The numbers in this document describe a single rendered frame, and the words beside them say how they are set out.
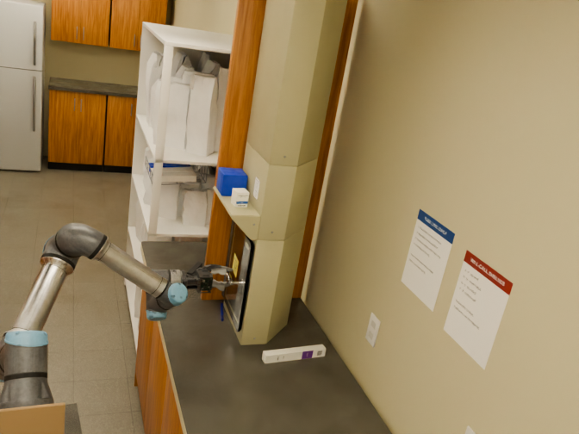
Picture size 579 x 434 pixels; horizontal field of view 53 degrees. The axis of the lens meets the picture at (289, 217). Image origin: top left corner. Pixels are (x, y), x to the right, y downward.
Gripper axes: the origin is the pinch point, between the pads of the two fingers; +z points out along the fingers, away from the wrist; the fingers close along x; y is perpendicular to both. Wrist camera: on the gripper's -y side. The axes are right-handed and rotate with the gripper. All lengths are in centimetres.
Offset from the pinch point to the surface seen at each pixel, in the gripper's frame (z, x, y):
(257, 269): 7.5, 8.4, 10.8
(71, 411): -59, -26, 42
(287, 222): 16.6, 28.7, 10.7
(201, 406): -17, -26, 45
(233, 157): 2, 42, -26
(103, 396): -39, -120, -81
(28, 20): -104, 44, -477
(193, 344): -13.5, -26.0, 8.8
